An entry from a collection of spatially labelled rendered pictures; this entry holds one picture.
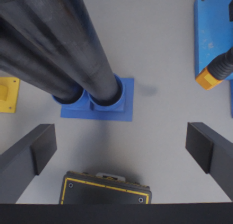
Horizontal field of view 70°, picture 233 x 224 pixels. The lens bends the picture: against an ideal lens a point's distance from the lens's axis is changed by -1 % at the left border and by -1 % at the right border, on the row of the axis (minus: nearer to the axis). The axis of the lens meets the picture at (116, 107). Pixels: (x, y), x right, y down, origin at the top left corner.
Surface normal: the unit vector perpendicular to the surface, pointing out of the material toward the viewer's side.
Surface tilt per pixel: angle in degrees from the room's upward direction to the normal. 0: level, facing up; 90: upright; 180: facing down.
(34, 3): 90
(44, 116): 0
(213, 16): 0
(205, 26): 0
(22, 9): 90
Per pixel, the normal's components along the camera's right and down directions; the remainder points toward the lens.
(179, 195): -0.13, -0.16
